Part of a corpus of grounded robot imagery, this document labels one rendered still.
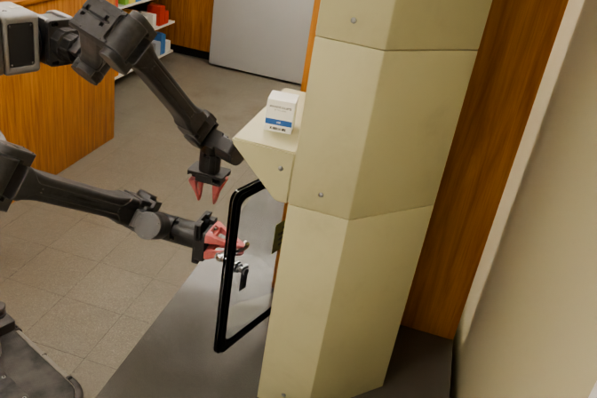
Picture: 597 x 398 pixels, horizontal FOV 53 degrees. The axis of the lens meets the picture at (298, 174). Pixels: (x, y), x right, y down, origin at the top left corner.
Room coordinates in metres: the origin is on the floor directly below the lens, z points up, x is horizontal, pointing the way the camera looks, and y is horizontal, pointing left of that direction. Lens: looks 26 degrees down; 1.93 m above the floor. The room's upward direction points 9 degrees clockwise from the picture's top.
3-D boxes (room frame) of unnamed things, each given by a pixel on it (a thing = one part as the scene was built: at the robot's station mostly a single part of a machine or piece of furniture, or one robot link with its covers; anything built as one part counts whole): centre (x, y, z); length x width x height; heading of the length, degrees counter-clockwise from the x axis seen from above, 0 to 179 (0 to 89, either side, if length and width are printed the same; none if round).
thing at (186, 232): (1.10, 0.21, 1.20); 0.07 x 0.07 x 0.10; 79
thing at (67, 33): (1.49, 0.63, 1.45); 0.09 x 0.08 x 0.12; 146
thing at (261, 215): (1.10, 0.04, 1.19); 0.30 x 0.01 x 0.40; 149
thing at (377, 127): (1.06, -0.14, 1.33); 0.32 x 0.25 x 0.77; 169
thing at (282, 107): (1.02, 0.05, 1.54); 0.05 x 0.05 x 0.06; 86
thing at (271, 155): (1.09, 0.04, 1.46); 0.32 x 0.12 x 0.10; 169
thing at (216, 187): (1.43, 0.23, 1.14); 0.07 x 0.07 x 0.09; 79
